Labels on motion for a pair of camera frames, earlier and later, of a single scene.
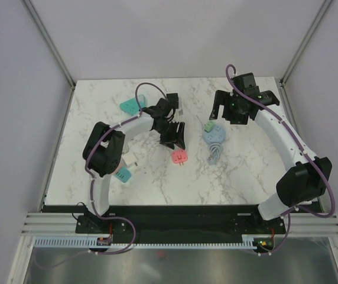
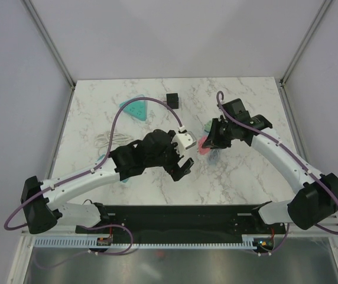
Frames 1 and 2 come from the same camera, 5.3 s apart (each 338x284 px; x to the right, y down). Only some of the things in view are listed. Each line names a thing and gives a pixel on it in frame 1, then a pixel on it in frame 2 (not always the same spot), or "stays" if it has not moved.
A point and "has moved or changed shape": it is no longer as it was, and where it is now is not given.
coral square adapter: [179, 156] has moved or changed shape
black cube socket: [173, 99] stays
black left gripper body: [169, 136] -> [169, 161]
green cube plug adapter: [208, 126] stays
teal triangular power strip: [131, 106] stays
